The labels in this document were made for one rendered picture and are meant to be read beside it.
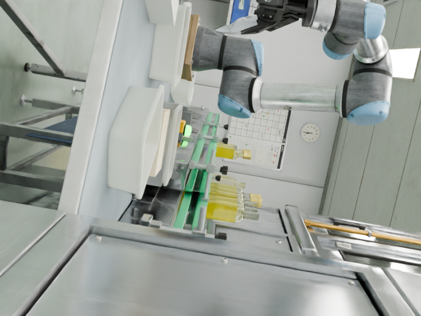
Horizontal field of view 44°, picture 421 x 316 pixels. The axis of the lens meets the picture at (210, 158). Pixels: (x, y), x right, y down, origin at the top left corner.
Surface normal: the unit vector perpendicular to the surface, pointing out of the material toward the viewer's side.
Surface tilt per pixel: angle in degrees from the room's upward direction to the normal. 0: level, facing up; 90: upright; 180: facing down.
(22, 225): 90
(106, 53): 90
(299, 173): 90
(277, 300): 90
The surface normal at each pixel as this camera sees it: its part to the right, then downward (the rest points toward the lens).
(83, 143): 0.03, -0.16
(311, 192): -0.04, 0.18
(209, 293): 0.17, -0.97
